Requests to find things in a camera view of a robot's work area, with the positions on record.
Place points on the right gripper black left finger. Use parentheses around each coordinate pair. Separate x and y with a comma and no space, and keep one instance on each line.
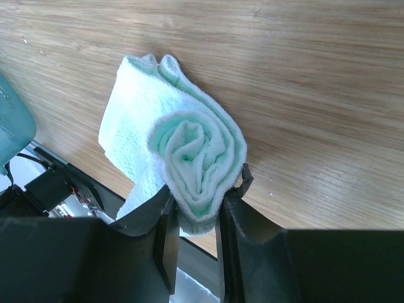
(86,260)

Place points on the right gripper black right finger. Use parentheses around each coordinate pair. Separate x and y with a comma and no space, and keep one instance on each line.
(260,261)

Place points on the light mint green towel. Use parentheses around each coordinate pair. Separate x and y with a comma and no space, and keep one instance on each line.
(160,129)

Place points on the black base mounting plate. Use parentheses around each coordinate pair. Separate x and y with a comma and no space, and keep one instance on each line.
(197,274)

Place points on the clear blue plastic bin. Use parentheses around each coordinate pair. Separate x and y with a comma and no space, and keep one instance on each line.
(18,127)

